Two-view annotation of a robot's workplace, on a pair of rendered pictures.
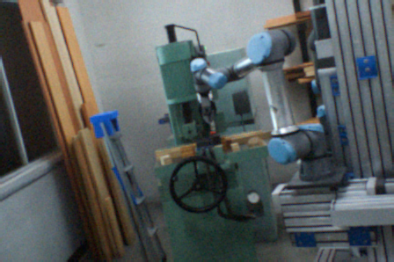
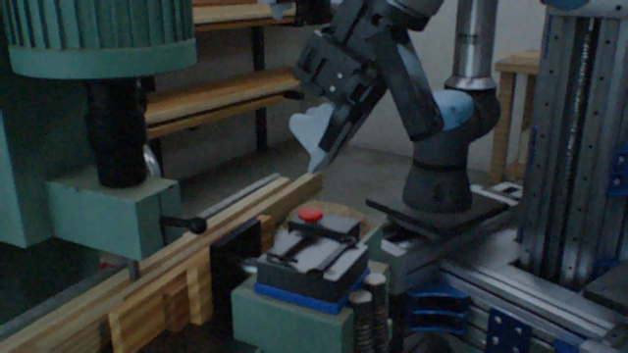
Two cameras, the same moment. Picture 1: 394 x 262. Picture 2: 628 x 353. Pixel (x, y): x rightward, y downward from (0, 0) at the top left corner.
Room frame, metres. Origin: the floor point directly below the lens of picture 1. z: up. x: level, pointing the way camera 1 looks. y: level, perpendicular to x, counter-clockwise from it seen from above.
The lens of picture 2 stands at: (2.34, 0.46, 1.29)
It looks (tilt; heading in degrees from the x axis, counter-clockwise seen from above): 19 degrees down; 295
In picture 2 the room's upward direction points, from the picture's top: straight up
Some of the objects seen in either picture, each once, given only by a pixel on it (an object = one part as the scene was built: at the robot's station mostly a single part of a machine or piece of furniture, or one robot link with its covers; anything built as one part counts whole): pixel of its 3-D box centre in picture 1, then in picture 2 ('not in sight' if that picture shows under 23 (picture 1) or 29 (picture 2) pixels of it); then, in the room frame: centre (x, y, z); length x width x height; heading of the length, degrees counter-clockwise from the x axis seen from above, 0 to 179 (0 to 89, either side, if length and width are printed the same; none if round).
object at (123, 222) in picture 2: (190, 130); (116, 214); (2.80, 0.02, 1.03); 0.14 x 0.07 x 0.09; 178
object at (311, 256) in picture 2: (207, 141); (318, 253); (2.58, -0.06, 0.99); 0.13 x 0.11 x 0.06; 88
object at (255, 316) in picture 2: (209, 155); (314, 311); (2.58, -0.05, 0.92); 0.15 x 0.13 x 0.09; 88
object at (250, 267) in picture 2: not in sight; (258, 270); (2.66, -0.06, 0.95); 0.09 x 0.07 x 0.09; 88
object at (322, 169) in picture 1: (315, 164); not in sight; (2.14, -0.48, 0.87); 0.15 x 0.15 x 0.10
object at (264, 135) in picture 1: (224, 143); (223, 243); (2.77, -0.15, 0.92); 0.60 x 0.02 x 0.04; 88
